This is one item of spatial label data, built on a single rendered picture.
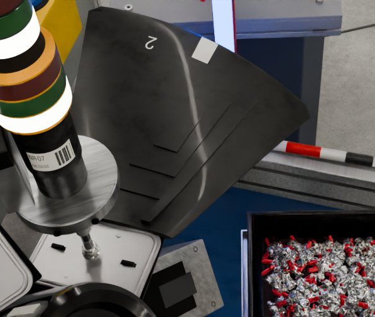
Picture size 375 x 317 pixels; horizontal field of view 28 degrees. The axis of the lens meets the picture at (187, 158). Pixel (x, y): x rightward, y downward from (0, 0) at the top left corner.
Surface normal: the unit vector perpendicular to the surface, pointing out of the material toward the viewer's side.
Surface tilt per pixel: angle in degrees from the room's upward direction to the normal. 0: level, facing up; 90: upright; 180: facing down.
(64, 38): 90
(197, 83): 18
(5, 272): 48
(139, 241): 7
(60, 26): 90
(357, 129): 0
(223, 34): 90
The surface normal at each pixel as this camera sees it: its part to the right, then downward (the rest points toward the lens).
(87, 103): -0.04, -0.57
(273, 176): -0.29, 0.79
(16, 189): 0.31, 0.76
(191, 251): 0.67, -0.23
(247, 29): -0.04, 0.81
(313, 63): 0.68, 0.56
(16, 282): 0.00, 0.20
